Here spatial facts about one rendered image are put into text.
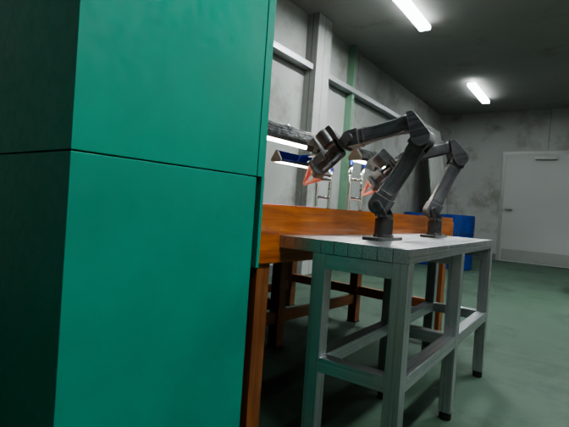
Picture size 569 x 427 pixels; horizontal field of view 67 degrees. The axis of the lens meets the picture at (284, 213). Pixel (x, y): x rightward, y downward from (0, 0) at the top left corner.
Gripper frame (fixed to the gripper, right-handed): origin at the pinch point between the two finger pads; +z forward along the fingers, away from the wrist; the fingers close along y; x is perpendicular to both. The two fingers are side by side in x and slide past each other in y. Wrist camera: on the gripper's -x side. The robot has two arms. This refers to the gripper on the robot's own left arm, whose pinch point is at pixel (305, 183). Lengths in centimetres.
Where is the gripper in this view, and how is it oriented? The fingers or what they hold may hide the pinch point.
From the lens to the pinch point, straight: 168.3
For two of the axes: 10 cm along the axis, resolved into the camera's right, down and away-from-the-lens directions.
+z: -6.4, 5.9, 4.9
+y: -6.3, -0.3, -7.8
